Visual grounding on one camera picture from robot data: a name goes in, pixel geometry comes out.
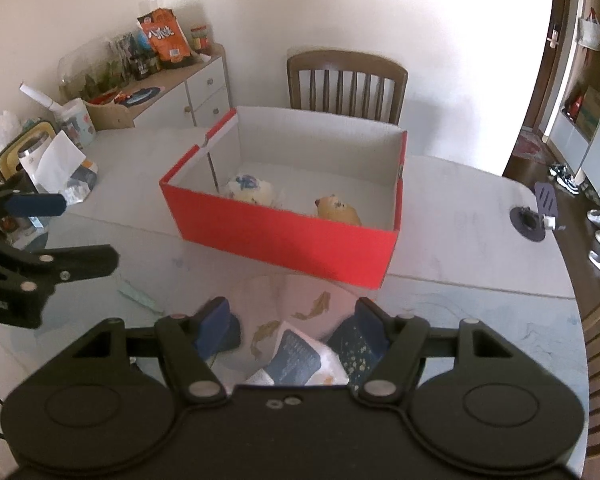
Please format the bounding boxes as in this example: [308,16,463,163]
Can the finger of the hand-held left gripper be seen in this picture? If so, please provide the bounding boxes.
[0,230,120,291]
[0,172,67,221]

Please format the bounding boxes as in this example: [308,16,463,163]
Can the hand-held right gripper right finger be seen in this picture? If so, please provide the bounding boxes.
[327,297,516,406]

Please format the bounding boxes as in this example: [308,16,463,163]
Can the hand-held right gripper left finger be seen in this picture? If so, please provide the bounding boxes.
[72,297,243,406]

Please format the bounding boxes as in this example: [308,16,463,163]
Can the mint green stick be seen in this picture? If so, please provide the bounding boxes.
[117,277,163,315]

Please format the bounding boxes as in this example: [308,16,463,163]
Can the white dark-blue packet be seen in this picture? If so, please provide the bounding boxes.
[245,320,351,387]

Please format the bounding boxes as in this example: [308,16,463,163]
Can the red cardboard box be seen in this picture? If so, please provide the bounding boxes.
[159,106,409,290]

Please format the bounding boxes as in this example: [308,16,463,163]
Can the white paper sheet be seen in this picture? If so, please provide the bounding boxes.
[32,130,88,193]

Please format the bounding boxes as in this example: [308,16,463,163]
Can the white mug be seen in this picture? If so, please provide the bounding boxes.
[17,135,56,176]

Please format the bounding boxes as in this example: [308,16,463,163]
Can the clear packet dark contents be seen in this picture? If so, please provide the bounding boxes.
[60,160,101,206]

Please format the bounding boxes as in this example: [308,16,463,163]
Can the yellow-rimmed black tray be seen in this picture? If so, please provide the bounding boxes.
[0,121,56,181]

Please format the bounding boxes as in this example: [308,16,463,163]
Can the white plastic bag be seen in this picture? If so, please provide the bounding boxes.
[0,105,23,156]

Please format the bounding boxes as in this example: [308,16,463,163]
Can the white paper roll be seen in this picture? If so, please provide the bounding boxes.
[20,81,66,111]

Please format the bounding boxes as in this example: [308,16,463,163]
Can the beige cardboard tray box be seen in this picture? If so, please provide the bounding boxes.
[82,91,136,131]

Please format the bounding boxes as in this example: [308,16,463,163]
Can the white bun blue print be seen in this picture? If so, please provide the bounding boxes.
[222,172,281,207]

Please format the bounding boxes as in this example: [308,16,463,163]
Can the glass fish tank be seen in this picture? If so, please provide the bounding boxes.
[57,35,133,101]

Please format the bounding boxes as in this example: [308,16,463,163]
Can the blue oval plate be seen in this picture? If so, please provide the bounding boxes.
[122,86,162,106]

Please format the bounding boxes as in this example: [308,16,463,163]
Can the dark bottle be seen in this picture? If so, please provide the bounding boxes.
[130,50,151,81]

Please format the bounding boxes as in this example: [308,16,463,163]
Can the black round desk grommet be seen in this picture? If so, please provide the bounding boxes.
[510,206,548,243]

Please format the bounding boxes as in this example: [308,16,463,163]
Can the white sideboard cabinet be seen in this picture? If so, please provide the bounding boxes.
[82,42,231,128]

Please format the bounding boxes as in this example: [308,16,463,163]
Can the orange snack bag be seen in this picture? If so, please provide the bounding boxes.
[137,7,196,68]

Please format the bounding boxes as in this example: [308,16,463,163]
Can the jar with red label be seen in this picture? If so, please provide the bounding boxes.
[190,25,212,52]

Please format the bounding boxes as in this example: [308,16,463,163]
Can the red rug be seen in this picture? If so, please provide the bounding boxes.
[512,130,546,161]

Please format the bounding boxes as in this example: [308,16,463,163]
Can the black white sneaker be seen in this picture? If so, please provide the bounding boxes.
[549,162,588,192]

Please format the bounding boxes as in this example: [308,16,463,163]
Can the cardboard carton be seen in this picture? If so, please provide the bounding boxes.
[577,85,600,133]

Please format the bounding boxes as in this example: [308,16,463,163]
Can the hanging tote bag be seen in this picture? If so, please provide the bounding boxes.
[576,7,600,53]

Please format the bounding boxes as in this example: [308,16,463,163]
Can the white wall cabinet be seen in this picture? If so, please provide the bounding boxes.
[545,107,600,196]

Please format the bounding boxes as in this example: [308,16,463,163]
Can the dark wooden door frame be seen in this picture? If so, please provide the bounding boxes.
[502,0,588,176]

